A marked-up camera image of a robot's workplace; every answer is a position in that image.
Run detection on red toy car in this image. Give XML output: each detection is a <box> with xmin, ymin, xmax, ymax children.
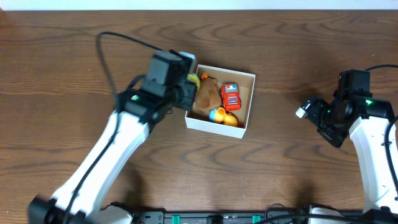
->
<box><xmin>220</xmin><ymin>83</ymin><xmax>241</xmax><ymax>111</ymax></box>

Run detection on white open cardboard box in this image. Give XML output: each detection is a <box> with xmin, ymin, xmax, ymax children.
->
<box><xmin>185</xmin><ymin>65</ymin><xmax>256</xmax><ymax>139</ymax></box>

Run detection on orange rubber duck blue cap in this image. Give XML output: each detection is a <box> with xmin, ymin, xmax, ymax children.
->
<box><xmin>209</xmin><ymin>107</ymin><xmax>243</xmax><ymax>127</ymax></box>

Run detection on brown plush capybara toy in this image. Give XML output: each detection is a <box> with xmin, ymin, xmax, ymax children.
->
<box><xmin>193</xmin><ymin>73</ymin><xmax>221</xmax><ymax>114</ymax></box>

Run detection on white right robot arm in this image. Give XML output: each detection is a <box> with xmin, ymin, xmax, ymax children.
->
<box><xmin>295</xmin><ymin>95</ymin><xmax>397</xmax><ymax>223</ymax></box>

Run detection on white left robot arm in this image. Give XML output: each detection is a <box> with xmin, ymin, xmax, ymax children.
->
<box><xmin>28</xmin><ymin>50</ymin><xmax>197</xmax><ymax>223</ymax></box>

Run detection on yellow ball blue letters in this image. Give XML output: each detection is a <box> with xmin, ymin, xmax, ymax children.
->
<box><xmin>187</xmin><ymin>73</ymin><xmax>200</xmax><ymax>91</ymax></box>

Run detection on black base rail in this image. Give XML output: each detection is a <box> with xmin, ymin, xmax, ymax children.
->
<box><xmin>102</xmin><ymin>202</ymin><xmax>398</xmax><ymax>224</ymax></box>

